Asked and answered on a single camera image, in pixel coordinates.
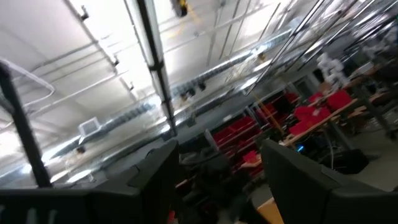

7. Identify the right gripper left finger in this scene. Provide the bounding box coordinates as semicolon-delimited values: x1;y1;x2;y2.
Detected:
0;139;180;224

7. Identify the red storage bin rack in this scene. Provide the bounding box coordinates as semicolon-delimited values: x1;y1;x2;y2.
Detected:
213;115;265;180

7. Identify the white ceiling vent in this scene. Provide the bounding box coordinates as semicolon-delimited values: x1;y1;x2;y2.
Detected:
78;116;101;137

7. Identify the red storage bins stack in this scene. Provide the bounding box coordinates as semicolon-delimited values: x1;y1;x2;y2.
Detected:
289;89;354;135

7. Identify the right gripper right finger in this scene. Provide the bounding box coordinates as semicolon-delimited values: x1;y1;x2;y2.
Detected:
260;138;398;224

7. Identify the silver ventilation duct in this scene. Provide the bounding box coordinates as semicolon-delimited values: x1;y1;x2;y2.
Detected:
51;102;156;158
169;29;296;97

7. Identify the wooden workbench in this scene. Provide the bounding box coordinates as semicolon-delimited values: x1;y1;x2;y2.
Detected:
281;98;360;147

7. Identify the black frame post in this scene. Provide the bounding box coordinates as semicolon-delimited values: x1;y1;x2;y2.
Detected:
0;62;52;189
136;0;178;138

